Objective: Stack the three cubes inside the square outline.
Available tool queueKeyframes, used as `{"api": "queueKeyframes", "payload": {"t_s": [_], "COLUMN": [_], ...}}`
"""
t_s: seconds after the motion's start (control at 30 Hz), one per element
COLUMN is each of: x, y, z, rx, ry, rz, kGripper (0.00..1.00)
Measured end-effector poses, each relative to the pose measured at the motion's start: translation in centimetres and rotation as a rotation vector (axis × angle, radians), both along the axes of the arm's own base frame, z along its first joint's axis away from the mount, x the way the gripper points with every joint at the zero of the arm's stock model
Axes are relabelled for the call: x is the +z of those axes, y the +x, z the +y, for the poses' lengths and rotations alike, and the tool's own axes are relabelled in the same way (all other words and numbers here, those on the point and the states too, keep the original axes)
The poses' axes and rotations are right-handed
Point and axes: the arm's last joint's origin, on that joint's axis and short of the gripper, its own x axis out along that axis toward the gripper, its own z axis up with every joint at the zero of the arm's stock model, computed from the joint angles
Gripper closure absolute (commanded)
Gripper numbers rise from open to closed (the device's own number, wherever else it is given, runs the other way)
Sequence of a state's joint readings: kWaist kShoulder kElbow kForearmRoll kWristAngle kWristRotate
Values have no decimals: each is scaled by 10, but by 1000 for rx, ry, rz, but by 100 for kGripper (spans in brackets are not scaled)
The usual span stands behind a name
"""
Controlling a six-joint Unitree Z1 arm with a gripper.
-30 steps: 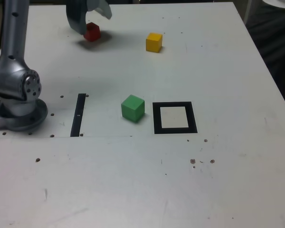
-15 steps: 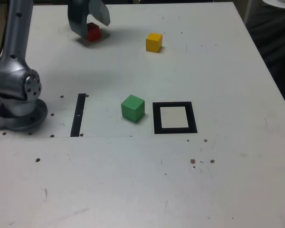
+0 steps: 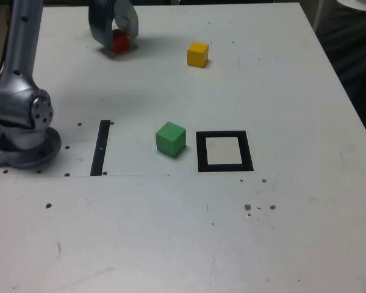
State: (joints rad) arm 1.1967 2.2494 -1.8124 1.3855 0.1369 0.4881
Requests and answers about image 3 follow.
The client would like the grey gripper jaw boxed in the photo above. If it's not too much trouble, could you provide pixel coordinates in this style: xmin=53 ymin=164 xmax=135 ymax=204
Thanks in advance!
xmin=88 ymin=0 xmax=117 ymax=51
xmin=113 ymin=0 xmax=140 ymax=40

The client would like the red cube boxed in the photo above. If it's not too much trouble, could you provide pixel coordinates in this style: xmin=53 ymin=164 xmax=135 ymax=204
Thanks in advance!
xmin=111 ymin=29 xmax=131 ymax=55

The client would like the yellow cube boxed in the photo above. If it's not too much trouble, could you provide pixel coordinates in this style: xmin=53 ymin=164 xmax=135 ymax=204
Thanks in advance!
xmin=187 ymin=42 xmax=209 ymax=68

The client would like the green cube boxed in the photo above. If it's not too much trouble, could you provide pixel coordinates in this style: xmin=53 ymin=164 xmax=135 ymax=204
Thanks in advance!
xmin=155 ymin=121 xmax=187 ymax=159

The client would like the black tape square outline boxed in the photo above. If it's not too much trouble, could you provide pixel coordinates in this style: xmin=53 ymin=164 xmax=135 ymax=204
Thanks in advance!
xmin=195 ymin=130 xmax=254 ymax=173

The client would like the black tape strip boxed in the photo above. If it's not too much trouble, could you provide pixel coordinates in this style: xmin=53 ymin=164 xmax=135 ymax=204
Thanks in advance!
xmin=90 ymin=120 xmax=111 ymax=177

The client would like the person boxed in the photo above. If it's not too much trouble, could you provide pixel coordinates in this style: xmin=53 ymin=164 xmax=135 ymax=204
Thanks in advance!
xmin=316 ymin=5 xmax=366 ymax=129

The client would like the white post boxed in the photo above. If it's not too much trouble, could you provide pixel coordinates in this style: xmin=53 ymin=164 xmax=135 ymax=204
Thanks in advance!
xmin=312 ymin=0 xmax=327 ymax=31

